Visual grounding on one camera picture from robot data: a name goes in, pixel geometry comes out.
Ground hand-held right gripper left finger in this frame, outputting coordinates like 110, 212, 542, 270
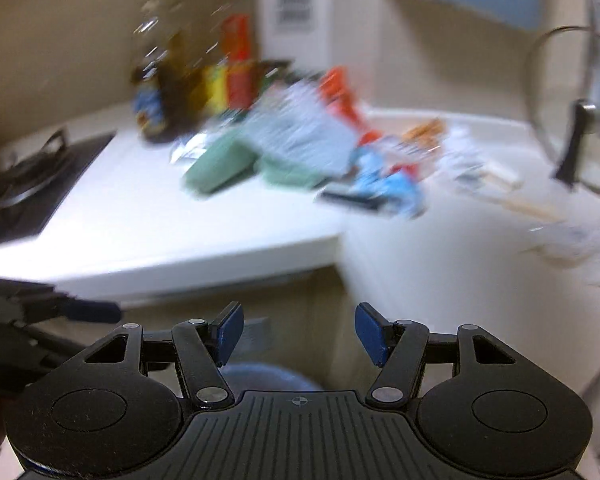
82, 302, 245, 409

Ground black gas stove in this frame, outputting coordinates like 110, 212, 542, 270
0, 127, 118, 251

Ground white paper scraps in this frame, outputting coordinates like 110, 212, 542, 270
437, 127, 486, 183

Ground blue snack packet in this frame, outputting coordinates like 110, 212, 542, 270
319, 147, 428, 222

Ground glass pot lid black handle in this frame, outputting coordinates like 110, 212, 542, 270
522, 25, 600, 196

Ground pale wooden stick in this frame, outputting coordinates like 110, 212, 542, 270
455, 167, 566, 225

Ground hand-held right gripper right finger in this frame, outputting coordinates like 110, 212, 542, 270
355, 302, 518, 407

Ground green rectangular box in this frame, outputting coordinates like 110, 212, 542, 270
182, 135, 261, 196
257, 155, 331, 192

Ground silver foil packet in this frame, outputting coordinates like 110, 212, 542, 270
169, 132, 216, 167

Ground oil bottle red handle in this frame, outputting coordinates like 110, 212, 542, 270
200, 0, 256, 111

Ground dark oil bottle blue label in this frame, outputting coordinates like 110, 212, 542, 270
130, 0, 203, 143

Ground round waste bin clear liner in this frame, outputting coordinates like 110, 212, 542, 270
220, 360, 326, 396

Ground orange crinkled wrapper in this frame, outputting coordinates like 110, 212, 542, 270
402, 117, 447, 155

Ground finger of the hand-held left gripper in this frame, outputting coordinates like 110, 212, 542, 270
0, 321, 83, 385
0, 276, 123, 323

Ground pale blue grey packet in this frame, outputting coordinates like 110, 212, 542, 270
240, 85, 361, 181

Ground orange plastic bag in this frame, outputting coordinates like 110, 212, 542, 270
320, 67, 382, 143

